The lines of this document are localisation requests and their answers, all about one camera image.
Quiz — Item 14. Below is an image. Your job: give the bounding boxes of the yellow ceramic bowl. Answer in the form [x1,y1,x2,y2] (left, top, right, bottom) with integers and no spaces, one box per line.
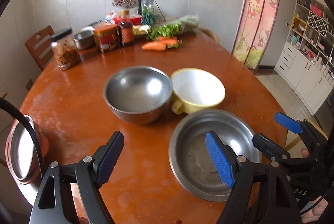
[170,68,226,115]

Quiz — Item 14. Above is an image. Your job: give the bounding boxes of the hello kitty door curtain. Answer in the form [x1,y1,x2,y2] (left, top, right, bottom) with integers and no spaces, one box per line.
[232,0,280,70]

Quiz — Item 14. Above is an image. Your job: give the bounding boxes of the small steel bowl background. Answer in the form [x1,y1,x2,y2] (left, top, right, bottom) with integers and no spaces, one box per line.
[74,30,95,51]

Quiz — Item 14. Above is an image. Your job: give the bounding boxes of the right hand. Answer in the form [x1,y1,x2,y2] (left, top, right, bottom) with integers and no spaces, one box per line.
[299,148,330,224]

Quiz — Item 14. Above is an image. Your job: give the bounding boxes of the red white snack packages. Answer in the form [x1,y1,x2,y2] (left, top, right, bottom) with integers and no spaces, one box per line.
[105,11,142,25]

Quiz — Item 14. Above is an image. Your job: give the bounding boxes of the wooden slat chair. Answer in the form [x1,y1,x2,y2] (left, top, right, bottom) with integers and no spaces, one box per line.
[24,25,54,71]

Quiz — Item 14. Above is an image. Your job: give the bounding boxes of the rear carrot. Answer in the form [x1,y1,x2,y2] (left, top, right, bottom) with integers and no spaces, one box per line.
[157,37,182,49]

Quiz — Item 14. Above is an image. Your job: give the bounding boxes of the far wooden chair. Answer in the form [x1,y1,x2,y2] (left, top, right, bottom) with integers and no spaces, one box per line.
[197,27,220,45]

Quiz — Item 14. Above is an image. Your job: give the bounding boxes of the low wall socket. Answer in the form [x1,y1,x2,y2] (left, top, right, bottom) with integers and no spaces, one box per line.
[25,79,33,91]

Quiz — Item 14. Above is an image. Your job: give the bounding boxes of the black cable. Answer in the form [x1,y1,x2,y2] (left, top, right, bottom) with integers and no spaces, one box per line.
[0,97,45,180]

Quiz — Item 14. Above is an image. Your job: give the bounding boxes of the red lidded jar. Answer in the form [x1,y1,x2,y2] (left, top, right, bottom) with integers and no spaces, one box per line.
[93,24,119,53]

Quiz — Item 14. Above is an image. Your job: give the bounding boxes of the dark sauce bottle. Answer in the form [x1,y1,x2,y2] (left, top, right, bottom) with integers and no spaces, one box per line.
[118,9,134,47]

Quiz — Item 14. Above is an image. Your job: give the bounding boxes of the large steel pan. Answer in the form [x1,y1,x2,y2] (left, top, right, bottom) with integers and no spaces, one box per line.
[5,120,38,184]

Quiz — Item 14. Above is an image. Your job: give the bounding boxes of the right side wooden chair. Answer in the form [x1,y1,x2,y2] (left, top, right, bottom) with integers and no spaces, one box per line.
[284,119,328,151]

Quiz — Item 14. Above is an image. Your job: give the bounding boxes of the deep steel bowl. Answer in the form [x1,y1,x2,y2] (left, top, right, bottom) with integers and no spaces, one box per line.
[102,66,173,124]

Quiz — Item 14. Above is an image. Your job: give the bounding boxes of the shallow steel plate bowl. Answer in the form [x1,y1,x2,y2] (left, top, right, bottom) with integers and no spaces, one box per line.
[169,109,262,202]

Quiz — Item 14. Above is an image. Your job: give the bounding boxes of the clear plastic bottle green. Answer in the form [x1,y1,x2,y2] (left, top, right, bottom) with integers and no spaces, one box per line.
[141,0,154,26]

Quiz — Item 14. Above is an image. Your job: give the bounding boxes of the white display cabinet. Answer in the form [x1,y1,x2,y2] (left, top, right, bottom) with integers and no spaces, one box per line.
[275,0,333,115]

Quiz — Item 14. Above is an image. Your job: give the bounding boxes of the red berries on stand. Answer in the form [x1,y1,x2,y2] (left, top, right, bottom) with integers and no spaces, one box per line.
[112,0,137,9]

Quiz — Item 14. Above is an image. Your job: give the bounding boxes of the bag of green vegetables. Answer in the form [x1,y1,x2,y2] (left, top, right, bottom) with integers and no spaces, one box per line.
[147,15,199,40]

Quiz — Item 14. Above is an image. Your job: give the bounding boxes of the clear jar black lid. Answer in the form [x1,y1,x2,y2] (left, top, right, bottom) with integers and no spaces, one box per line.
[50,28,80,71]

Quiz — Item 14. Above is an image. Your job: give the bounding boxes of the front carrot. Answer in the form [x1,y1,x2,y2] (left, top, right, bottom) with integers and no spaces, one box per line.
[142,41,167,52]

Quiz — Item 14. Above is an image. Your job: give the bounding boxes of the patterned blue bowl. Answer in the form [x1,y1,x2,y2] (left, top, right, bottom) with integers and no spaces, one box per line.
[89,19,110,28]

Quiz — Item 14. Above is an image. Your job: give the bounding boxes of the carrot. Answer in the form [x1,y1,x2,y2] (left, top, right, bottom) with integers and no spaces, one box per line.
[157,37,182,49]
[142,41,167,52]

